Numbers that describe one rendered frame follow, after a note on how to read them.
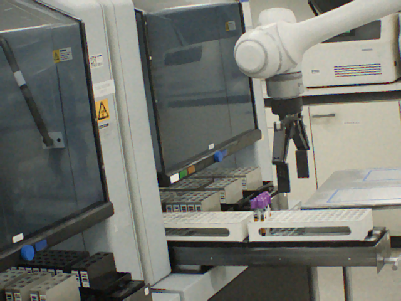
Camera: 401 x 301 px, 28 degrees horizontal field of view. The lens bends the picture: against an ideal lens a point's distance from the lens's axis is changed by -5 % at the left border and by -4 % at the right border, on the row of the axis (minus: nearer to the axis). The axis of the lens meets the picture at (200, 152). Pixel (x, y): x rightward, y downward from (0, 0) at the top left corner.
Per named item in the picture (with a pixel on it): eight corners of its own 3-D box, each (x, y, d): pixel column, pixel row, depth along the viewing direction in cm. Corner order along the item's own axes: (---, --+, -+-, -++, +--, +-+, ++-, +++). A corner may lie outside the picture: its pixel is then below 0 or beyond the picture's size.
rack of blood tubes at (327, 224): (249, 246, 200) (245, 222, 199) (264, 234, 209) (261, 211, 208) (363, 245, 187) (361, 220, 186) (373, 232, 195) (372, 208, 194)
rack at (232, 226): (139, 244, 215) (135, 222, 214) (157, 234, 224) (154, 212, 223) (242, 246, 201) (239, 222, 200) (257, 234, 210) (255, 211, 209)
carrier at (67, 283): (74, 299, 171) (68, 273, 170) (81, 300, 170) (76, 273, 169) (42, 318, 161) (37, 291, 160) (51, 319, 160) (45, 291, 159)
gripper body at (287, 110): (294, 98, 188) (298, 138, 189) (306, 93, 195) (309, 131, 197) (264, 100, 191) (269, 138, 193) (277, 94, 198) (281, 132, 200)
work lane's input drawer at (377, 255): (128, 270, 216) (122, 238, 215) (153, 254, 228) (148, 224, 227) (395, 275, 183) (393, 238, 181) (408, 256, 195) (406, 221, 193)
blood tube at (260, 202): (267, 244, 199) (264, 200, 196) (260, 244, 199) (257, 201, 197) (267, 241, 200) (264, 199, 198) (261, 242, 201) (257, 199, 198)
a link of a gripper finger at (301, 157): (294, 150, 202) (296, 150, 203) (297, 178, 203) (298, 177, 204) (306, 150, 201) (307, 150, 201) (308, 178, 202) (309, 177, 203)
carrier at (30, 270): (57, 273, 192) (52, 249, 191) (64, 273, 191) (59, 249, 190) (28, 288, 182) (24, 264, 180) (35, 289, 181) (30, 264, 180)
